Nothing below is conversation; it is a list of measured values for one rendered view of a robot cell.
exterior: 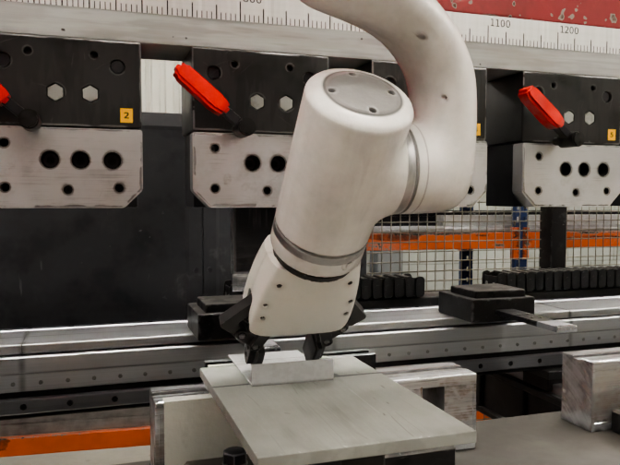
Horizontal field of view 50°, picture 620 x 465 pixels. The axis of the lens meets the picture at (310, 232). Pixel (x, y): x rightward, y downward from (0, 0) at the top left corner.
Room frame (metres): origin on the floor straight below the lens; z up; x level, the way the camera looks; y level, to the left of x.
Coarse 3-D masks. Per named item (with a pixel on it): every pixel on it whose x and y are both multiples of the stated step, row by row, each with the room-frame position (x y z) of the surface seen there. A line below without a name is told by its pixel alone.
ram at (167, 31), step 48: (0, 0) 0.63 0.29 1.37; (480, 0) 0.79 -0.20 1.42; (528, 0) 0.81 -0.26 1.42; (576, 0) 0.84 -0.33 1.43; (144, 48) 0.69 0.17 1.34; (240, 48) 0.70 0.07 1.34; (288, 48) 0.72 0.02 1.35; (336, 48) 0.74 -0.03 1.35; (384, 48) 0.75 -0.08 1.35; (480, 48) 0.79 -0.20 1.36; (528, 48) 0.81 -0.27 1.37
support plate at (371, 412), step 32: (224, 384) 0.65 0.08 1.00; (288, 384) 0.65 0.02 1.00; (320, 384) 0.65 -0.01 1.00; (352, 384) 0.65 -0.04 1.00; (384, 384) 0.65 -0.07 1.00; (224, 416) 0.58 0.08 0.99; (256, 416) 0.55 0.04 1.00; (288, 416) 0.55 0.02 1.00; (320, 416) 0.55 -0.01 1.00; (352, 416) 0.55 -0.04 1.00; (384, 416) 0.55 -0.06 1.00; (416, 416) 0.55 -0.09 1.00; (448, 416) 0.55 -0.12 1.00; (256, 448) 0.48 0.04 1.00; (288, 448) 0.48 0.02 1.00; (320, 448) 0.48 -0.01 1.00; (352, 448) 0.48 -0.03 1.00; (384, 448) 0.49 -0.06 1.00; (416, 448) 0.50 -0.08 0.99
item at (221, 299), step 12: (204, 300) 0.96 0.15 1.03; (216, 300) 0.96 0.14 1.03; (228, 300) 0.96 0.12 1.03; (240, 300) 0.96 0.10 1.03; (192, 312) 0.96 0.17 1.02; (204, 312) 0.93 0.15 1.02; (216, 312) 0.93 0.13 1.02; (192, 324) 0.96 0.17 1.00; (204, 324) 0.91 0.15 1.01; (216, 324) 0.92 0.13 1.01; (204, 336) 0.91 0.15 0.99; (216, 336) 0.92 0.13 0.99; (228, 336) 0.92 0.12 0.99; (264, 348) 0.79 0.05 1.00; (276, 348) 0.79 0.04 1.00
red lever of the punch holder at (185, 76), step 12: (180, 72) 0.64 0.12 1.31; (192, 72) 0.64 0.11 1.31; (180, 84) 0.66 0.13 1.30; (192, 84) 0.64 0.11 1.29; (204, 84) 0.65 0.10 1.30; (204, 96) 0.65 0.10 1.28; (216, 96) 0.65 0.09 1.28; (216, 108) 0.66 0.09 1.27; (228, 108) 0.66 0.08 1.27; (228, 120) 0.67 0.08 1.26; (240, 120) 0.66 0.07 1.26; (252, 120) 0.66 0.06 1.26; (240, 132) 0.66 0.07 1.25; (252, 132) 0.66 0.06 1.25
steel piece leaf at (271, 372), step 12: (264, 360) 0.74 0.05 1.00; (276, 360) 0.74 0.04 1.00; (288, 360) 0.74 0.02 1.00; (300, 360) 0.74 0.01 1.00; (312, 360) 0.66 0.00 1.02; (324, 360) 0.66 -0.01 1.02; (252, 372) 0.64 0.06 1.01; (264, 372) 0.64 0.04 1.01; (276, 372) 0.65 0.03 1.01; (288, 372) 0.65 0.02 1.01; (300, 372) 0.65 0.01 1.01; (312, 372) 0.66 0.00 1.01; (324, 372) 0.66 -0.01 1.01; (252, 384) 0.64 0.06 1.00; (264, 384) 0.64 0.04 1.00; (276, 384) 0.65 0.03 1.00
